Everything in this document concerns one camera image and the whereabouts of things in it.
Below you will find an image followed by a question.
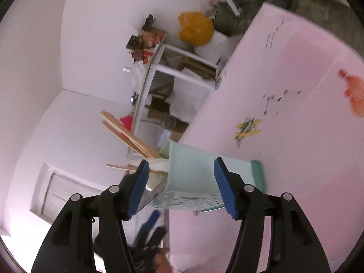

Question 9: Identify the white plastic rice paddle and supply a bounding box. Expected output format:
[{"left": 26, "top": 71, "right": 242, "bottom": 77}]
[{"left": 128, "top": 157, "right": 170, "bottom": 191}]

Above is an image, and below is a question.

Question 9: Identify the white side table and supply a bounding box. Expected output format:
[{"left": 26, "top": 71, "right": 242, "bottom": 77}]
[{"left": 131, "top": 43, "right": 217, "bottom": 149}]

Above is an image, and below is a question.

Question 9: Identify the white door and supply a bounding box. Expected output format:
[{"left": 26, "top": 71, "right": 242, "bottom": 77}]
[{"left": 30, "top": 163, "right": 104, "bottom": 224}]

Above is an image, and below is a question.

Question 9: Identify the person left hand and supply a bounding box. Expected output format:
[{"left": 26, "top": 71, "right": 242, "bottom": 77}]
[{"left": 153, "top": 252, "right": 173, "bottom": 273}]

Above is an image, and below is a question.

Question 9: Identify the mint green utensil caddy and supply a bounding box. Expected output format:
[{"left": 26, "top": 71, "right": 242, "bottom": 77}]
[{"left": 150, "top": 139, "right": 268, "bottom": 215}]

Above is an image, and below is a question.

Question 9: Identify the orange plastic bag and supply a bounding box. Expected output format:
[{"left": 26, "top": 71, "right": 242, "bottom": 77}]
[{"left": 178, "top": 12, "right": 215, "bottom": 47}]

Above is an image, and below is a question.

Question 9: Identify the red plastic bag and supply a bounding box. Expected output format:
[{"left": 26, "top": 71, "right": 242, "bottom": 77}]
[{"left": 119, "top": 115, "right": 134, "bottom": 131}]

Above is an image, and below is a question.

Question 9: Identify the steel ladle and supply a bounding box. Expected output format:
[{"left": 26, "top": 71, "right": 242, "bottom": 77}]
[{"left": 137, "top": 181, "right": 167, "bottom": 213}]

